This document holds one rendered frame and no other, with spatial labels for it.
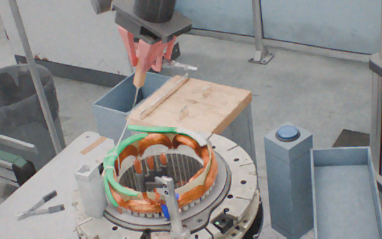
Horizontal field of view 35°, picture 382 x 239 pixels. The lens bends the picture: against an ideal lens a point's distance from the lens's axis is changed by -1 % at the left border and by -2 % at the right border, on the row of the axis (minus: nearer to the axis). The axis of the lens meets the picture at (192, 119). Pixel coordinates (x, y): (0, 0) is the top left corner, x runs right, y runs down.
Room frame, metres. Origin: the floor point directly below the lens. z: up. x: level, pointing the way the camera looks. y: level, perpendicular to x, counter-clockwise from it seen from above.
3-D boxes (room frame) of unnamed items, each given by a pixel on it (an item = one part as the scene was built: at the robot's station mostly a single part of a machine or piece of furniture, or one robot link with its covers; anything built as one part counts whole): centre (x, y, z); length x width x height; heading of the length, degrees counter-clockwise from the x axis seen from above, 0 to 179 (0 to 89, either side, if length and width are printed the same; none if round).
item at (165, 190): (0.69, 0.06, 1.20); 0.02 x 0.01 x 0.03; 48
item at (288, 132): (0.99, -0.18, 1.04); 0.04 x 0.04 x 0.01
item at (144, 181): (0.70, 0.07, 1.21); 0.04 x 0.04 x 0.03; 56
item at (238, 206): (0.82, 0.07, 1.09); 0.32 x 0.32 x 0.01
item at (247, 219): (0.77, -0.07, 1.05); 0.09 x 0.04 x 0.01; 146
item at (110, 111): (1.21, 0.12, 0.92); 0.17 x 0.11 x 0.28; 141
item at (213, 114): (1.11, 0.00, 1.05); 0.20 x 0.19 x 0.02; 51
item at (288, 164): (0.99, -0.18, 0.91); 0.07 x 0.07 x 0.25; 33
